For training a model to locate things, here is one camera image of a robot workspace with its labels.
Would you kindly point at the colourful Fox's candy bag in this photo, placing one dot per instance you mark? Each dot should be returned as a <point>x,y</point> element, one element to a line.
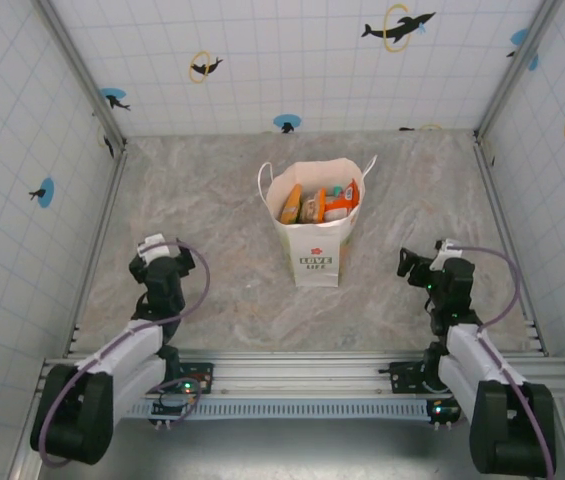
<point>343,202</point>

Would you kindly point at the white paper bag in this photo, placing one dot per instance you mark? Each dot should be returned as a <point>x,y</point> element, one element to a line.
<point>314,250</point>

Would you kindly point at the orange green Krax snack bag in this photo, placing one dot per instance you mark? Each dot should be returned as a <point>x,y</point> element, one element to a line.
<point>312,209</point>

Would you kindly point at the yellow orange snack bag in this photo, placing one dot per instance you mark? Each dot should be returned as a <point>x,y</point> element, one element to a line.
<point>291,206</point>

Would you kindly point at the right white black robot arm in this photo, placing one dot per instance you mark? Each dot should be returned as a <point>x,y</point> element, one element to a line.
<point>477,355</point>

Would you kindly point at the small black circuit board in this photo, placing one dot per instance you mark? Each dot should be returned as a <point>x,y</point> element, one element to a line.
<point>444,411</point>
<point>167,410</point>

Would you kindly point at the fish blue circle sticker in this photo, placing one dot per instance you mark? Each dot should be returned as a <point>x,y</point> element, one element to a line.
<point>46,192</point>

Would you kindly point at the penguin blue circle sticker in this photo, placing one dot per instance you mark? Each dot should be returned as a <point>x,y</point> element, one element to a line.
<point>287,122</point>

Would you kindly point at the shark blue circle sticker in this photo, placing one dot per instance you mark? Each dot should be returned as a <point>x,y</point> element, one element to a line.
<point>112,95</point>

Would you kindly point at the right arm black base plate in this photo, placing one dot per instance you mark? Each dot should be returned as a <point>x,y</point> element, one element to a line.
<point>404,375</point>

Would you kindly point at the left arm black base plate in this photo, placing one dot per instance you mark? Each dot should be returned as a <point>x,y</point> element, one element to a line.
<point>202,375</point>

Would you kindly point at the aluminium mounting rail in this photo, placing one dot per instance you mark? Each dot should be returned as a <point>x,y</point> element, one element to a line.
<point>302,372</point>

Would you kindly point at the aluminium frame post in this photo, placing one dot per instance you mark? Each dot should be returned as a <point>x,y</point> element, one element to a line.
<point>517,65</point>
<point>82,75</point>

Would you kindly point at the blue patch wall sticker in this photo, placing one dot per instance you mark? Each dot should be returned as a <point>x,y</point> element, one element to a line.
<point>519,36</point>

